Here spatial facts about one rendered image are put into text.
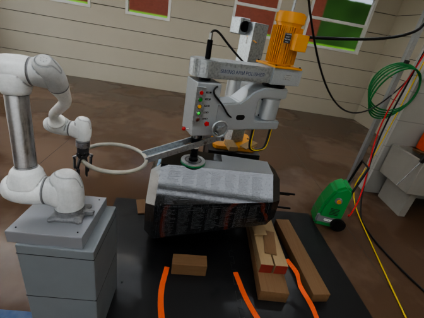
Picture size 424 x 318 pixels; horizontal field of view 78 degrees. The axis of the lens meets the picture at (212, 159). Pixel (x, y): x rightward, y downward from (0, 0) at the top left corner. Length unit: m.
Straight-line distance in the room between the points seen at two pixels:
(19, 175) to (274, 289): 1.96
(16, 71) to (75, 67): 7.59
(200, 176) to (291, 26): 1.36
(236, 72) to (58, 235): 1.55
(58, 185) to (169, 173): 0.95
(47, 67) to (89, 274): 1.09
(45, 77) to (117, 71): 7.22
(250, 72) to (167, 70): 6.28
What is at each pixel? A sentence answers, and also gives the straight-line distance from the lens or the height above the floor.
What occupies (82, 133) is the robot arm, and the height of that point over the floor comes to 1.21.
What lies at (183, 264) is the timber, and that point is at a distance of 2.41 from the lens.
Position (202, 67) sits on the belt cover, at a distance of 1.96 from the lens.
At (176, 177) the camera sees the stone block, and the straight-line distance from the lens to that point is 2.22.
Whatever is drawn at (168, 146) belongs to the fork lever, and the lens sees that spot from 2.23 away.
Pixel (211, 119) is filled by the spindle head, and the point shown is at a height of 1.31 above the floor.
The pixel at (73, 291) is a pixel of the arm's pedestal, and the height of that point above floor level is 0.47.
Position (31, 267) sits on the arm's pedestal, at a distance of 1.83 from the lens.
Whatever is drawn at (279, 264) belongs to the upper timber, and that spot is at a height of 0.23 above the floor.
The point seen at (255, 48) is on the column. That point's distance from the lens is 2.91.
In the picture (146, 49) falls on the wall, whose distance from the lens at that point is 8.33.
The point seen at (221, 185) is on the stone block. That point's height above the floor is 0.76.
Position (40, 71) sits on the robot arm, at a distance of 1.44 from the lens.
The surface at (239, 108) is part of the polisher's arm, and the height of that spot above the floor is 1.39.
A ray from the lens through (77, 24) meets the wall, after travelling 8.86.
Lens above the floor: 1.95
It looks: 26 degrees down
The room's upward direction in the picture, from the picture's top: 10 degrees clockwise
